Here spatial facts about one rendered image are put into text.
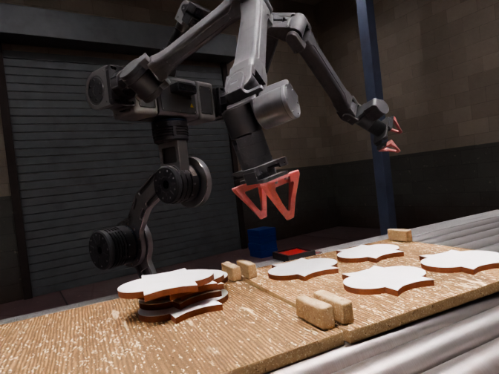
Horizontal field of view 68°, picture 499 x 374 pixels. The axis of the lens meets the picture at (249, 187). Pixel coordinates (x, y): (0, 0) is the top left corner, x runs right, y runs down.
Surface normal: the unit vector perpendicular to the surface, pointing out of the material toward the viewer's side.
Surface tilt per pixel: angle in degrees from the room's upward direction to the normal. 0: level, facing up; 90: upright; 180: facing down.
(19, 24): 90
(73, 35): 90
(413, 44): 90
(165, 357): 0
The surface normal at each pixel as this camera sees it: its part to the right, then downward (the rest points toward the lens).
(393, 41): -0.83, 0.11
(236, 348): -0.11, -0.99
